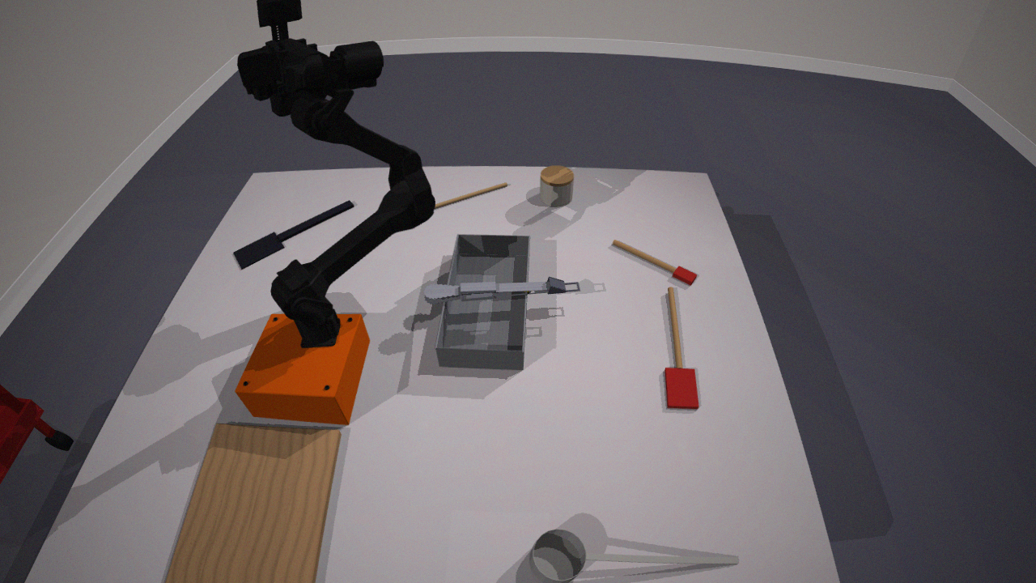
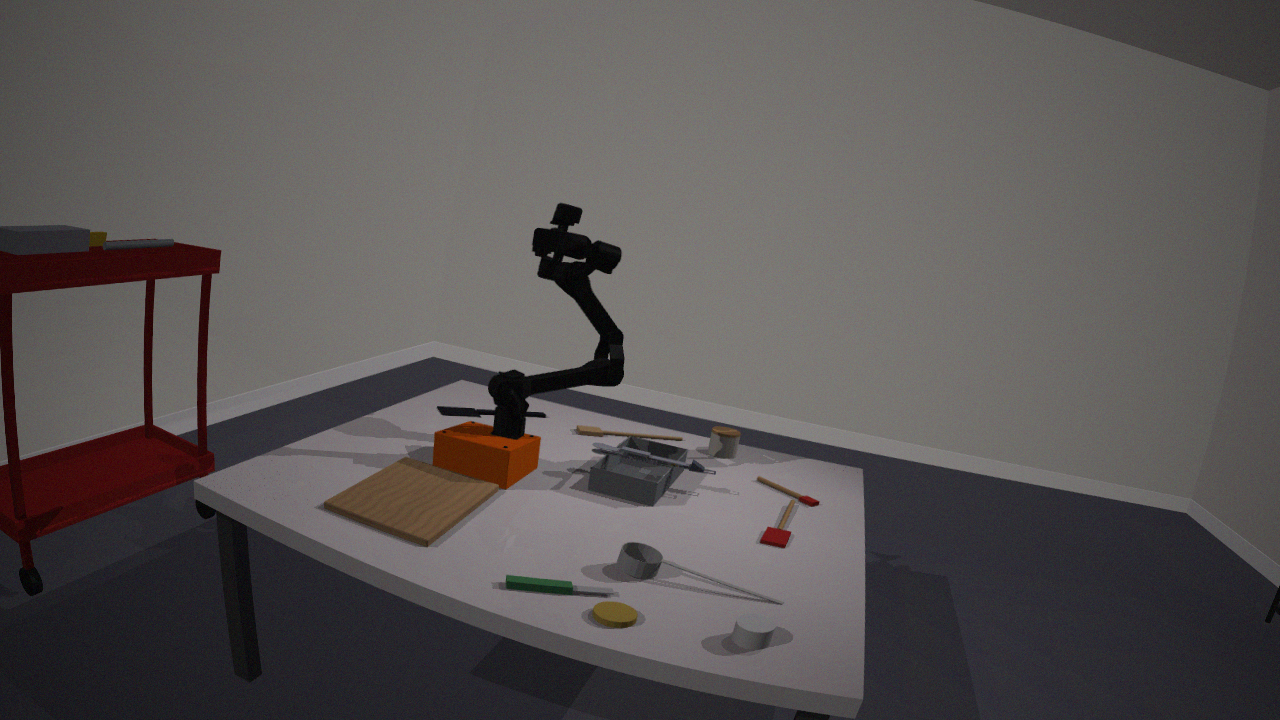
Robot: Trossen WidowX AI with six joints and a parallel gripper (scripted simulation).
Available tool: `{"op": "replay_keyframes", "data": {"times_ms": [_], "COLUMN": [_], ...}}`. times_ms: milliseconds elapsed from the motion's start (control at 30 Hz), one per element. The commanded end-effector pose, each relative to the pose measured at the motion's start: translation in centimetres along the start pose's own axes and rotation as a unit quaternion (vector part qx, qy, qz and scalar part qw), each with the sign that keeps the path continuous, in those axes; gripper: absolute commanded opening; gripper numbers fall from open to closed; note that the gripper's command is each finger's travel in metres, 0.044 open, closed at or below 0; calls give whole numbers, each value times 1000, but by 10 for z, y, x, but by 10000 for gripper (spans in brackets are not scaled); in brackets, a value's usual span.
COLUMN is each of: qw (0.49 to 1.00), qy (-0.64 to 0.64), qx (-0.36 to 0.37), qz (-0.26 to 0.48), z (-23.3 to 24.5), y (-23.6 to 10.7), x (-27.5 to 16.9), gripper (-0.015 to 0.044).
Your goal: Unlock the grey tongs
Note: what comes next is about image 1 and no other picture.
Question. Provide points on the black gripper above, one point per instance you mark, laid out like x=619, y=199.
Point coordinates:
x=276, y=14

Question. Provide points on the grey saucepan with long handle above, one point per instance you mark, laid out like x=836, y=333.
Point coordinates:
x=558, y=556

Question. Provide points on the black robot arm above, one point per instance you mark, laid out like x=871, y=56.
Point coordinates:
x=300, y=289

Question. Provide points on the grey cylindrical jar with tan lid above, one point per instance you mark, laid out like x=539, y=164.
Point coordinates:
x=556, y=185

